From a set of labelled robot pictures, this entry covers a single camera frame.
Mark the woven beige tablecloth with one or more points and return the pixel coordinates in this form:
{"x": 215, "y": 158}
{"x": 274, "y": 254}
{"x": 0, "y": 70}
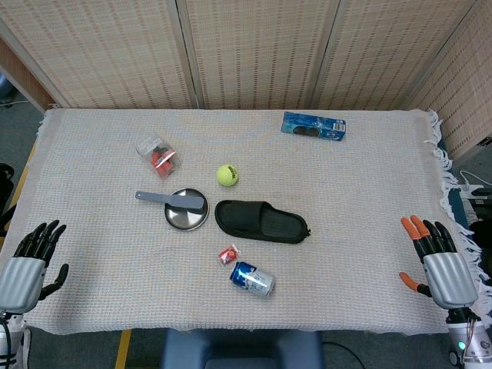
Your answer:
{"x": 346, "y": 230}

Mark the black stand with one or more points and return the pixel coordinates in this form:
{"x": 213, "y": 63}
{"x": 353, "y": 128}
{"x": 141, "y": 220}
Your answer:
{"x": 4, "y": 192}

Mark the blue cookie box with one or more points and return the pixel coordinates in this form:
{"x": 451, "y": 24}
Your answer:
{"x": 313, "y": 126}

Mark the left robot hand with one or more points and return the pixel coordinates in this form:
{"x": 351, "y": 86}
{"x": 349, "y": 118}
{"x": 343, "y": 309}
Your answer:
{"x": 21, "y": 276}

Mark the white power strip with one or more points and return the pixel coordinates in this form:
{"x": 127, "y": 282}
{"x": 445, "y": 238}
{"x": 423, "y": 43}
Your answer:
{"x": 473, "y": 189}

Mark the blue and silver drink can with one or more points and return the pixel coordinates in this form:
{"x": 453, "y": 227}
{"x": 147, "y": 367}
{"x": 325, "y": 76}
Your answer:
{"x": 251, "y": 280}

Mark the red candy wrapper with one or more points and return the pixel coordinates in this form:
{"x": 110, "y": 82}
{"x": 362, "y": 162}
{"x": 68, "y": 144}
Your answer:
{"x": 228, "y": 255}

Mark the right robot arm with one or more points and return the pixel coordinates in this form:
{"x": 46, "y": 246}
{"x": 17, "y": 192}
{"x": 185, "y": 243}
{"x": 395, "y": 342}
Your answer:
{"x": 474, "y": 342}

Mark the yellow tennis ball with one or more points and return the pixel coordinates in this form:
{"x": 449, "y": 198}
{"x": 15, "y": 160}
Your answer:
{"x": 227, "y": 175}

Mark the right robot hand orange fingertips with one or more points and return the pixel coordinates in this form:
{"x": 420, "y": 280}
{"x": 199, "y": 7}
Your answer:
{"x": 449, "y": 276}

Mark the black slipper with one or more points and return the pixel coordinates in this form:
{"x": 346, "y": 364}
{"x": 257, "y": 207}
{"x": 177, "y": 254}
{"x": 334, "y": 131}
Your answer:
{"x": 238, "y": 215}

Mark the black brush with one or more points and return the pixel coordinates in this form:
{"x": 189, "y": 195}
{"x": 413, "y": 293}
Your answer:
{"x": 184, "y": 201}

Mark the round steel plate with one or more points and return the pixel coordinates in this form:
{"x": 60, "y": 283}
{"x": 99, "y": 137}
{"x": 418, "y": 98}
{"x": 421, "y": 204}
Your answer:
{"x": 184, "y": 221}

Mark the clear box with orange parts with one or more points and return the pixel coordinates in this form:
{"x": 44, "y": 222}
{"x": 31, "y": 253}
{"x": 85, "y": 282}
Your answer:
{"x": 159, "y": 157}

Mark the woven folding screen panel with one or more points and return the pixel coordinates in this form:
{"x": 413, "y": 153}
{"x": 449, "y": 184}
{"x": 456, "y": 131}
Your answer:
{"x": 392, "y": 50}
{"x": 257, "y": 50}
{"x": 96, "y": 50}
{"x": 461, "y": 100}

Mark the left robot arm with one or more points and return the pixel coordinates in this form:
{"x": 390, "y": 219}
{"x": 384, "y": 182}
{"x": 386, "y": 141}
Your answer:
{"x": 9, "y": 340}

